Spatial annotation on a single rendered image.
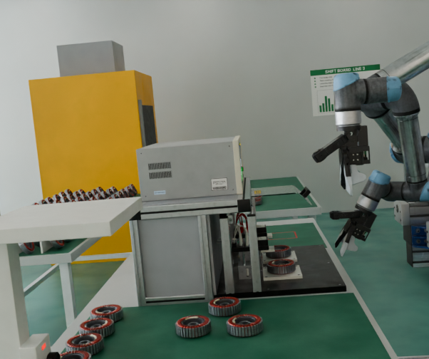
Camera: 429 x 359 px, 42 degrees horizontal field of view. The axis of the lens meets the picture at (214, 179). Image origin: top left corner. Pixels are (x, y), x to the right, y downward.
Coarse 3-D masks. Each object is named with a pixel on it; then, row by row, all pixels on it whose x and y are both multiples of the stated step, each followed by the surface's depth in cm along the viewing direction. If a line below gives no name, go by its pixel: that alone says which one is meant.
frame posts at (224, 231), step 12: (252, 216) 200; (228, 228) 201; (252, 228) 201; (228, 240) 201; (252, 240) 202; (228, 252) 202; (252, 252) 201; (228, 264) 203; (252, 264) 202; (228, 276) 204; (252, 276) 202; (228, 288) 204
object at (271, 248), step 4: (260, 236) 224; (264, 236) 223; (260, 240) 218; (264, 240) 218; (244, 244) 223; (260, 244) 218; (264, 244) 218; (268, 244) 218; (232, 248) 219; (236, 248) 219; (240, 248) 219; (244, 248) 219; (248, 248) 218; (260, 248) 218; (264, 248) 218; (268, 248) 218; (272, 248) 220; (244, 252) 222; (244, 256) 220; (244, 260) 220; (244, 264) 220
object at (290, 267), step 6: (270, 264) 220; (276, 264) 225; (282, 264) 223; (288, 264) 218; (294, 264) 220; (270, 270) 219; (276, 270) 217; (282, 270) 217; (288, 270) 217; (294, 270) 219
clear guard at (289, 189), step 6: (282, 186) 261; (288, 186) 259; (294, 186) 260; (252, 192) 248; (264, 192) 245; (270, 192) 243; (276, 192) 242; (282, 192) 240; (288, 192) 239; (294, 192) 237; (300, 192) 249; (306, 198) 247
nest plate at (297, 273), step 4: (264, 268) 229; (296, 268) 225; (264, 272) 223; (268, 272) 222; (292, 272) 219; (296, 272) 219; (300, 272) 218; (264, 276) 217; (268, 276) 216; (272, 276) 216; (276, 276) 216; (280, 276) 215; (284, 276) 215; (288, 276) 215; (292, 276) 215; (296, 276) 215; (300, 276) 214; (264, 280) 216; (268, 280) 215; (272, 280) 215
